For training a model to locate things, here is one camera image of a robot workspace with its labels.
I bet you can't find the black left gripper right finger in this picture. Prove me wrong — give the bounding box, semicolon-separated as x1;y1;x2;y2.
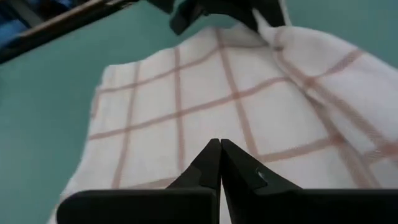
220;139;302;224

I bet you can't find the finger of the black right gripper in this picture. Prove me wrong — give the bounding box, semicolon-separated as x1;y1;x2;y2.
208;0;259;32
264;0;286;27

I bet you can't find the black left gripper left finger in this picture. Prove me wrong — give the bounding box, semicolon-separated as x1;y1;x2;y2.
166;138;222;224

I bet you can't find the white red-checked towel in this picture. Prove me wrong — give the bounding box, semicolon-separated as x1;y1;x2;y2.
46;9;398;224

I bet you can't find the green table mat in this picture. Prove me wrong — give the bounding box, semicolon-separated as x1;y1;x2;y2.
0;0;398;224

